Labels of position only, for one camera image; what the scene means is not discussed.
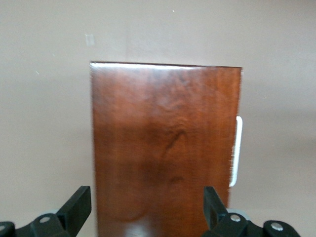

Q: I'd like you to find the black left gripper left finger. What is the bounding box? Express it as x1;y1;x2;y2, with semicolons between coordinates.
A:
0;185;92;237

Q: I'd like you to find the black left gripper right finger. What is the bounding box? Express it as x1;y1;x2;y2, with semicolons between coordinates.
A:
202;186;301;237

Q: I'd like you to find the wooden drawer with white handle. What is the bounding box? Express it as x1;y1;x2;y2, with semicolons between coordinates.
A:
228;116;243;188

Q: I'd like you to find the dark brown wooden cabinet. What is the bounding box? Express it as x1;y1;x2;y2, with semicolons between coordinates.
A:
89;61;244;237

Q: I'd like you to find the brown table cover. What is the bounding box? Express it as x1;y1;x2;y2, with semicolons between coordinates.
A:
0;0;316;237

